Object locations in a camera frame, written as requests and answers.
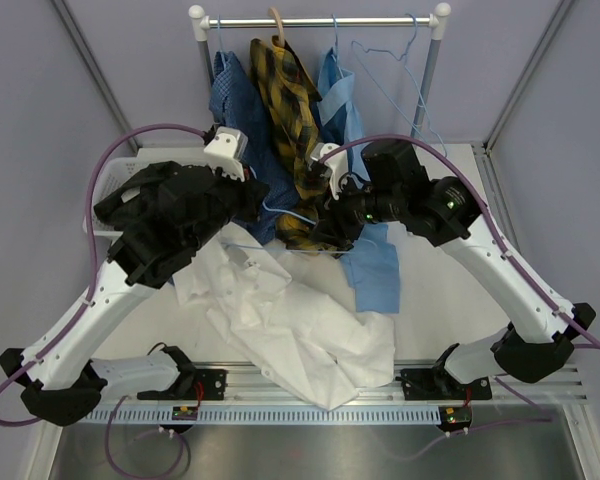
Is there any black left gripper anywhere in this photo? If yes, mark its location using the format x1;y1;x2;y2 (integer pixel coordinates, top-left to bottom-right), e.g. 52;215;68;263
187;162;270;252

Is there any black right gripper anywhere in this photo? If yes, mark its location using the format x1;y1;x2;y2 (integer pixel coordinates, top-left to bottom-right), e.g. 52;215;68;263
309;171;404;250

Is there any blue hanger of white shirt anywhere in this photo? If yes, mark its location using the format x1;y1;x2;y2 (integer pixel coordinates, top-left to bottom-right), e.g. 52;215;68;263
219;199;381;257

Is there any dark pinstriped shirt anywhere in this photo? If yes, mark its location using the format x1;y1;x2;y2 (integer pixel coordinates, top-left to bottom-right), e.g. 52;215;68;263
93;160;221;236

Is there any white shirt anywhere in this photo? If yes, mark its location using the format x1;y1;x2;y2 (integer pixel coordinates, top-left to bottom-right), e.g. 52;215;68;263
173;223;395;389

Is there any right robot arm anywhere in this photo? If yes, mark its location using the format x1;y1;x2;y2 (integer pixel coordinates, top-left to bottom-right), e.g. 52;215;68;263
309;135;596;397

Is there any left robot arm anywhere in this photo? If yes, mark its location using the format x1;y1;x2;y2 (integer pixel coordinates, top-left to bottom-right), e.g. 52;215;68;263
0;161;269;426

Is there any light blue shirt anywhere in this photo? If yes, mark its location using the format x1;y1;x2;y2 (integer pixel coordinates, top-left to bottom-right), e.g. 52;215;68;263
316;47;401;314

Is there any blue checked shirt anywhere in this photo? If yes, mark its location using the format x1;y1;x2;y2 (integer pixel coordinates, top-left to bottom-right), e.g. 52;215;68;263
209;52;299;244

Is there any yellow plaid shirt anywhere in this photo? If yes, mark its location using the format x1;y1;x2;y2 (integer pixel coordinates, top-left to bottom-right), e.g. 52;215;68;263
248;38;346;259

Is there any blue hanger of checked shirt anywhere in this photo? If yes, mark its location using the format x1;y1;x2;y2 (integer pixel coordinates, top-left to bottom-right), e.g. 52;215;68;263
217;15;227;57

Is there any wooden hanger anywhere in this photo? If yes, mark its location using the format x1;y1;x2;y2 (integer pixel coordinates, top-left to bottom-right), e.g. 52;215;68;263
268;6;286;48

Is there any white plastic laundry basket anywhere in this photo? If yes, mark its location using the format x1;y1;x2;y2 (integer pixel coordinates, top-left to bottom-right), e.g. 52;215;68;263
91;157;149;241

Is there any clothes rack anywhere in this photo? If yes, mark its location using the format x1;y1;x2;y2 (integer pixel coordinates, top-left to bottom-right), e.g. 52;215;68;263
188;2;452;146

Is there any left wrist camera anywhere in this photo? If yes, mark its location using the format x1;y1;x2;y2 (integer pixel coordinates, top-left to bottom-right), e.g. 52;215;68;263
203;127;248;182

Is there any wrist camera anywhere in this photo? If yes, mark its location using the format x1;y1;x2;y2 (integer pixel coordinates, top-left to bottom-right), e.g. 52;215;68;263
203;127;248;182
307;142;349;200

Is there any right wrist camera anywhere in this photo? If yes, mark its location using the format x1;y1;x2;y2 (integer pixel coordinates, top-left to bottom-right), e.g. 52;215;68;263
307;142;349;200

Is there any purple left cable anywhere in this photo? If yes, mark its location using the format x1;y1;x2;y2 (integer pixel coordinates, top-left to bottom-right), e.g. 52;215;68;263
0;124;214;426

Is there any purple cable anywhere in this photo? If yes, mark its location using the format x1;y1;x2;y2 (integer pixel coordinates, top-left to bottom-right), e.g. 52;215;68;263
319;133;600;361
0;124;214;426

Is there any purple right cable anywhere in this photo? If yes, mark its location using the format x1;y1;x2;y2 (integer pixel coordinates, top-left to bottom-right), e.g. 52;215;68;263
319;133;600;361

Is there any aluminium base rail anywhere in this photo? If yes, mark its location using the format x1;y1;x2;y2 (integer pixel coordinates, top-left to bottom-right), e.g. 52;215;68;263
85;363;588;428

